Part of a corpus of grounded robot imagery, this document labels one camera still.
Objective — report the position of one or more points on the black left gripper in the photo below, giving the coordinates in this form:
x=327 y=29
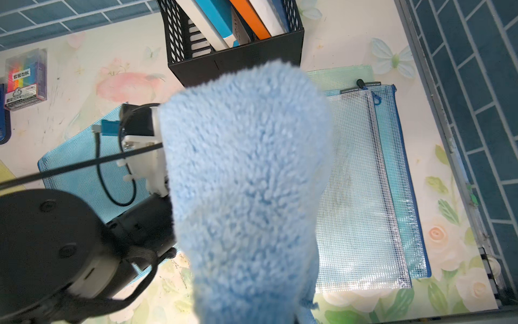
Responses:
x=148 y=225

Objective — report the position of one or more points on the blue mesh document bag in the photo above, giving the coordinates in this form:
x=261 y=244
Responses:
x=84 y=183

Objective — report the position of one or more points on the light blue cleaning cloth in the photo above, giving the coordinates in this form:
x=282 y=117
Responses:
x=248 y=157

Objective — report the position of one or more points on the clear grey document bag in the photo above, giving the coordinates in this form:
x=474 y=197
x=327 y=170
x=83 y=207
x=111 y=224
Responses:
x=357 y=232

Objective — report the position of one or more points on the green mesh document bag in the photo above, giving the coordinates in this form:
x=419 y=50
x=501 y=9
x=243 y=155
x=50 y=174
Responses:
x=341 y=78

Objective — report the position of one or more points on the light blue document bag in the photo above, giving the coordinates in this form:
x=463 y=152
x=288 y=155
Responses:
x=398 y=174

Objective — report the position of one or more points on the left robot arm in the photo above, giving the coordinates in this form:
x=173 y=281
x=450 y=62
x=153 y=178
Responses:
x=60 y=262

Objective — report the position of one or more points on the yellow mesh document bag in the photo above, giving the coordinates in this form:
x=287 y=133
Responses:
x=5 y=175

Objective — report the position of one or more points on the black mesh file holder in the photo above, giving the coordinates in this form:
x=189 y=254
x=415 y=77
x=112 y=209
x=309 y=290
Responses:
x=193 y=71

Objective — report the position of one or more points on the blue black stapler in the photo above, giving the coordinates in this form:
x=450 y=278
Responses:
x=6 y=127

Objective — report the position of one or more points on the box of coloured markers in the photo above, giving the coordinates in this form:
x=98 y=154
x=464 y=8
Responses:
x=26 y=79

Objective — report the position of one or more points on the white book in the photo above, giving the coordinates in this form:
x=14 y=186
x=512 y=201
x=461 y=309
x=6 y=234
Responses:
x=197 y=16

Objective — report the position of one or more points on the teal book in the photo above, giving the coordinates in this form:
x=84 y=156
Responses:
x=220 y=15

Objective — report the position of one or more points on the orange book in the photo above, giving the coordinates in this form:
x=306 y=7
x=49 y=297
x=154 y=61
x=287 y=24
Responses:
x=246 y=10

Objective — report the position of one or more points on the blue folder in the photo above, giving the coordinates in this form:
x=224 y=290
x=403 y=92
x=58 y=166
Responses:
x=272 y=16

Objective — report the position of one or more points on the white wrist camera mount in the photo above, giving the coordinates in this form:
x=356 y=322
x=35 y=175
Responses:
x=139 y=140

